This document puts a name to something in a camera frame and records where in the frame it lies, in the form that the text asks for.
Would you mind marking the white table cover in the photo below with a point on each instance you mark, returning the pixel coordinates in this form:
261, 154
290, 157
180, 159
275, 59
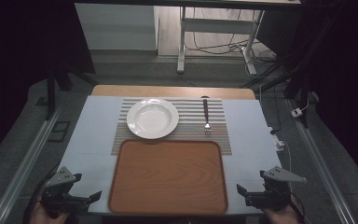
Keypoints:
93, 137

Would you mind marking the small white adapter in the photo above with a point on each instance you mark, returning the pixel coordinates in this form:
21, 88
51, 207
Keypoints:
296, 112

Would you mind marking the black tripod stand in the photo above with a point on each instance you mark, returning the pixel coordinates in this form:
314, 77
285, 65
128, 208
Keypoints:
301, 77

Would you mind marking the brown wooden tray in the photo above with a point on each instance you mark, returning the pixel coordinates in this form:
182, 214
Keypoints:
167, 177

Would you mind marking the white desk frame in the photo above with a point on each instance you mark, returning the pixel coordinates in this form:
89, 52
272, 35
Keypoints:
217, 25

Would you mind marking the white deep plate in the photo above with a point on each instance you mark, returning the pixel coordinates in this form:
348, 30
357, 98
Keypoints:
152, 118

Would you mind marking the white cabinet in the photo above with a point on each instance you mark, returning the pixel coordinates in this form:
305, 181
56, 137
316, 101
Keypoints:
118, 28

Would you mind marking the black floor socket frame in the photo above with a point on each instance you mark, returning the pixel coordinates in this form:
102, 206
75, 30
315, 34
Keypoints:
59, 131

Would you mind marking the striped woven placemat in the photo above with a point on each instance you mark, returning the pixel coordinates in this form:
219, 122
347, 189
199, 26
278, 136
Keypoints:
192, 137

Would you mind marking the aluminium floor rail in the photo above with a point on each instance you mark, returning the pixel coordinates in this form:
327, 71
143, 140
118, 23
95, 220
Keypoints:
24, 168
320, 168

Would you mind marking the person's right hand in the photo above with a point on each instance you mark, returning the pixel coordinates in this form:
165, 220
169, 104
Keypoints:
281, 216

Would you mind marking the person's left hand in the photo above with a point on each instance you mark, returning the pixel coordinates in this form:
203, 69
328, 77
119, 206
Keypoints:
45, 217

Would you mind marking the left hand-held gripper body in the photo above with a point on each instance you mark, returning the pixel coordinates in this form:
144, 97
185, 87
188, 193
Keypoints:
60, 189

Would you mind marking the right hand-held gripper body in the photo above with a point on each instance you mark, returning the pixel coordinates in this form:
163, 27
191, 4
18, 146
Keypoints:
272, 193

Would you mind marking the black metal stand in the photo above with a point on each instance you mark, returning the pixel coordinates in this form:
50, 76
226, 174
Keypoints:
51, 93

